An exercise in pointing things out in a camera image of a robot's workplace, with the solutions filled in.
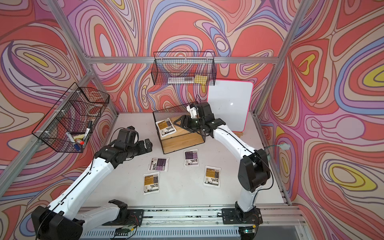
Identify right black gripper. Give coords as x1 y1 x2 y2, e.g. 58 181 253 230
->
174 115 205 132

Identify yellow coffee bag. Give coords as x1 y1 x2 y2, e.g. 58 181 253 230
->
143 172 160 195
203 166 221 188
156 118 177 140

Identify purple coffee bag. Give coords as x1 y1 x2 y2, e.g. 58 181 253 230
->
149 158 169 172
184 149 200 167

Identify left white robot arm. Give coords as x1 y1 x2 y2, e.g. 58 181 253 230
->
31 126 153 240

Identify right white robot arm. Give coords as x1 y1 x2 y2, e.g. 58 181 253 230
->
174 103 273 225

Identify yellow sponge in basket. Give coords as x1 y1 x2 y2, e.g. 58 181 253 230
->
194 75 208 85

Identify pink framed whiteboard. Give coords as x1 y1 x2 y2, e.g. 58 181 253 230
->
207 80 254 132

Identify black marker pen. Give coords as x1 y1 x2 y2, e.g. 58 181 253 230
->
83 121 93 142

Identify wooden whiteboard easel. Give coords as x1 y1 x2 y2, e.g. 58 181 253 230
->
233 132 244 138

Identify blue capped marker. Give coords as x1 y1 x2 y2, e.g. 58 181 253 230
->
74 144 82 152

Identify white marker in basket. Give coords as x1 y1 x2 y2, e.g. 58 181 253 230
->
66 132 76 144

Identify green spray bottle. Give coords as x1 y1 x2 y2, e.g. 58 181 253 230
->
264 143 291 161

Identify wooden two-tier wire shelf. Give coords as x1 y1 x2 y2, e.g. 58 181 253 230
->
153 104 206 154

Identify back wall wire basket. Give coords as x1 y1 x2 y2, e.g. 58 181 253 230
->
151 51 217 86

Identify wall wire basket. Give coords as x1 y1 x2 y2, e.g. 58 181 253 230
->
151 51 217 86
32 83 110 153

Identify left wall wire basket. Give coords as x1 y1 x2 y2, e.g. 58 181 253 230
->
32 83 110 153

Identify metal base rail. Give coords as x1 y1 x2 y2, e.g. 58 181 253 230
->
82 205 313 240

